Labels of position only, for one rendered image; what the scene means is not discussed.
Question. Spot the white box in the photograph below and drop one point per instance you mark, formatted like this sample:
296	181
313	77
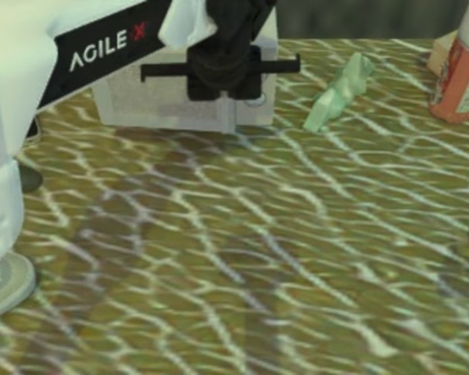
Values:
148	101

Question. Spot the beige block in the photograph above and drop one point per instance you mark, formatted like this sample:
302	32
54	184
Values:
439	54

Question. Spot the orange and white bottle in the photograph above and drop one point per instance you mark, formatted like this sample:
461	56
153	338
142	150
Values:
457	78

